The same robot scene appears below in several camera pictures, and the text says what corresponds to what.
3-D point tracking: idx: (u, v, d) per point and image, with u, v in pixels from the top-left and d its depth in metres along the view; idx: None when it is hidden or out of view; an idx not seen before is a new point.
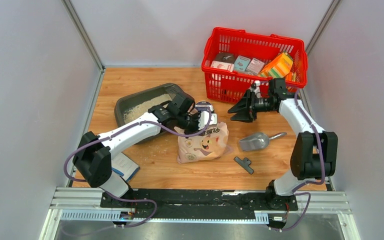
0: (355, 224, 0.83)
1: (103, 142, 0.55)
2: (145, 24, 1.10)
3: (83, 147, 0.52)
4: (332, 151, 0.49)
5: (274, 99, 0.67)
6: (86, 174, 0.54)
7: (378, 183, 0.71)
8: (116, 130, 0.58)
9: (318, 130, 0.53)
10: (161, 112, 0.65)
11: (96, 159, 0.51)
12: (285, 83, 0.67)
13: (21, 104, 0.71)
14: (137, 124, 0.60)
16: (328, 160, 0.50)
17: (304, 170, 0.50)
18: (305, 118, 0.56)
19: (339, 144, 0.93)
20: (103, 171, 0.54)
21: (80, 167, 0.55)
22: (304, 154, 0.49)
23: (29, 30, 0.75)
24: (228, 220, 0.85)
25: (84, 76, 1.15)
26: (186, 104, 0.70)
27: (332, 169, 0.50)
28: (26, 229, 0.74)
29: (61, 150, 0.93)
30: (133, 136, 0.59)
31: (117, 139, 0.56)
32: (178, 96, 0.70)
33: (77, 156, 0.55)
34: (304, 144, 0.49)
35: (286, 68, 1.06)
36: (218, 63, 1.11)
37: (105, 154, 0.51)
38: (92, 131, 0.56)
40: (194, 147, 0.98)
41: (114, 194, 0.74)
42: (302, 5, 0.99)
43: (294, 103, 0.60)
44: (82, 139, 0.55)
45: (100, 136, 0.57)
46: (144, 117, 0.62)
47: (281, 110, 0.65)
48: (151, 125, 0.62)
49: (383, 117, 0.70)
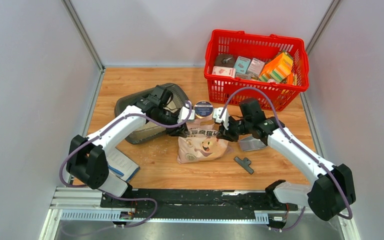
0: (355, 224, 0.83)
1: (93, 142, 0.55)
2: (145, 24, 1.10)
3: (75, 151, 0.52)
4: (349, 184, 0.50)
5: (257, 132, 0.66)
6: (84, 178, 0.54)
7: (378, 183, 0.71)
8: (103, 128, 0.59)
9: (328, 167, 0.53)
10: (143, 103, 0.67)
11: (91, 160, 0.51)
12: (258, 105, 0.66)
13: (21, 104, 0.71)
14: (123, 118, 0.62)
16: (349, 193, 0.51)
17: (333, 213, 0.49)
18: (310, 156, 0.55)
19: (339, 143, 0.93)
20: (100, 170, 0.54)
21: (76, 172, 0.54)
22: (329, 200, 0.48)
23: (30, 31, 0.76)
24: (228, 219, 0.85)
25: (84, 76, 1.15)
26: (166, 95, 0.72)
27: (352, 198, 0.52)
28: (26, 228, 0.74)
29: (60, 151, 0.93)
30: (121, 131, 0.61)
31: (107, 136, 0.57)
32: (157, 88, 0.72)
33: (70, 163, 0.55)
34: (329, 196, 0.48)
35: (287, 69, 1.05)
36: (220, 68, 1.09)
37: (99, 152, 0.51)
38: (79, 134, 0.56)
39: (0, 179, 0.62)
40: (195, 147, 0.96)
41: (114, 194, 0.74)
42: (302, 5, 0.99)
43: (285, 137, 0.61)
44: (72, 144, 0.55)
45: (90, 137, 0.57)
46: (128, 111, 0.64)
47: (271, 144, 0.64)
48: (136, 116, 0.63)
49: (383, 117, 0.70)
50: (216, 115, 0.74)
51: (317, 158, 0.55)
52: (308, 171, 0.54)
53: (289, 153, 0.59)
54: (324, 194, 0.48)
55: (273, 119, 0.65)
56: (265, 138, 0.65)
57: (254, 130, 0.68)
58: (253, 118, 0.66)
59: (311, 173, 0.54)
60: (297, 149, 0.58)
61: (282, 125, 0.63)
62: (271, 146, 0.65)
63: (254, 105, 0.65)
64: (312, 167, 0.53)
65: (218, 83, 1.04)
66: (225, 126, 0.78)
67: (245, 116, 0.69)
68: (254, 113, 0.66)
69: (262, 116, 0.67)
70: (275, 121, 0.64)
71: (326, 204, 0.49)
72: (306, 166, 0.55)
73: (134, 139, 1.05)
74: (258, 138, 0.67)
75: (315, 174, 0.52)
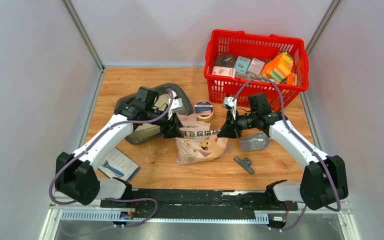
0: (355, 224, 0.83)
1: (80, 158, 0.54)
2: (145, 24, 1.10)
3: (62, 170, 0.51)
4: (342, 177, 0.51)
5: (260, 123, 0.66)
6: (74, 195, 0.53)
7: (378, 183, 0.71)
8: (89, 142, 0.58)
9: (322, 157, 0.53)
10: (128, 110, 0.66)
11: (79, 177, 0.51)
12: (266, 99, 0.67)
13: (21, 104, 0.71)
14: (108, 129, 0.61)
16: (340, 186, 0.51)
17: (321, 203, 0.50)
18: (305, 145, 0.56)
19: (339, 143, 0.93)
20: (90, 185, 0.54)
21: (64, 190, 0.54)
22: (317, 189, 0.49)
23: (30, 31, 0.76)
24: (228, 220, 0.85)
25: (84, 76, 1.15)
26: (151, 96, 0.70)
27: (344, 192, 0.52)
28: (26, 228, 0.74)
29: (60, 151, 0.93)
30: (108, 142, 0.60)
31: (93, 150, 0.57)
32: (141, 90, 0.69)
33: (58, 181, 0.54)
34: (318, 182, 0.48)
35: (287, 69, 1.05)
36: (220, 68, 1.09)
37: (87, 168, 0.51)
38: (65, 151, 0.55)
39: (0, 179, 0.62)
40: (194, 148, 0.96)
41: (113, 196, 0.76)
42: (303, 4, 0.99)
43: (285, 127, 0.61)
44: (57, 163, 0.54)
45: (75, 153, 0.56)
46: (113, 120, 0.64)
47: (272, 135, 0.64)
48: (122, 125, 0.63)
49: (383, 117, 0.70)
50: (228, 101, 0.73)
51: (311, 147, 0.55)
52: (302, 158, 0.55)
53: (290, 151, 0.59)
54: (314, 181, 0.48)
55: (278, 113, 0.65)
56: (267, 129, 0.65)
57: (258, 122, 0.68)
58: (258, 111, 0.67)
59: (303, 160, 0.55)
60: (294, 138, 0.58)
61: (285, 118, 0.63)
62: (272, 137, 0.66)
63: (261, 99, 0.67)
64: (305, 155, 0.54)
65: (218, 83, 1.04)
66: (234, 114, 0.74)
67: (252, 111, 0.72)
68: (260, 105, 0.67)
69: (268, 112, 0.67)
70: (280, 114, 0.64)
71: (315, 192, 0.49)
72: (300, 154, 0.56)
73: (134, 139, 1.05)
74: (260, 130, 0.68)
75: (307, 162, 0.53)
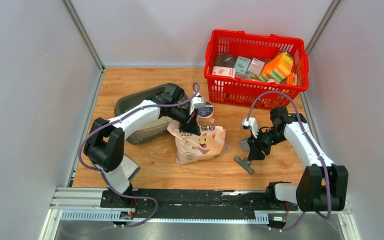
0: (355, 224, 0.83)
1: (114, 125, 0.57)
2: (145, 23, 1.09)
3: (96, 131, 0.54)
4: (341, 189, 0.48)
5: (278, 120, 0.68)
6: (100, 159, 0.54)
7: (378, 182, 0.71)
8: (123, 114, 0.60)
9: (327, 163, 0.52)
10: (158, 99, 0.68)
11: (111, 140, 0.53)
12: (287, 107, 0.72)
13: (21, 104, 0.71)
14: (140, 109, 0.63)
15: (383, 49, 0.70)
16: (337, 197, 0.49)
17: (311, 206, 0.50)
18: (314, 148, 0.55)
19: (339, 143, 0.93)
20: (117, 152, 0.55)
21: (92, 153, 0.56)
22: (312, 189, 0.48)
23: (29, 30, 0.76)
24: (228, 220, 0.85)
25: (84, 77, 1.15)
26: (178, 92, 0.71)
27: (341, 205, 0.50)
28: (26, 228, 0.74)
29: (60, 151, 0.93)
30: (139, 119, 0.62)
31: (126, 121, 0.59)
32: (169, 84, 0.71)
33: (89, 143, 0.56)
34: (313, 184, 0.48)
35: (287, 69, 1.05)
36: (220, 68, 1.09)
37: (120, 133, 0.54)
38: (101, 117, 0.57)
39: None
40: (192, 145, 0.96)
41: (117, 190, 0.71)
42: (302, 5, 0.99)
43: (301, 129, 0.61)
44: (93, 125, 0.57)
45: (109, 120, 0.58)
46: (144, 103, 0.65)
47: (287, 135, 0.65)
48: (152, 109, 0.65)
49: (382, 117, 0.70)
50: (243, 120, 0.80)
51: (320, 151, 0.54)
52: (306, 160, 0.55)
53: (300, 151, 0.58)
54: (309, 181, 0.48)
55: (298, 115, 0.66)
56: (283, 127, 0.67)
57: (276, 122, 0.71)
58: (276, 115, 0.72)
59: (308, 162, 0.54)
60: (306, 140, 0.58)
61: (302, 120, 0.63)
62: (287, 137, 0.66)
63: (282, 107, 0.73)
64: (310, 157, 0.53)
65: (218, 83, 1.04)
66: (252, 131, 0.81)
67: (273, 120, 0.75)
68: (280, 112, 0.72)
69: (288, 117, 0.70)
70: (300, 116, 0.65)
71: (308, 195, 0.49)
72: (305, 156, 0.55)
73: (134, 139, 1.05)
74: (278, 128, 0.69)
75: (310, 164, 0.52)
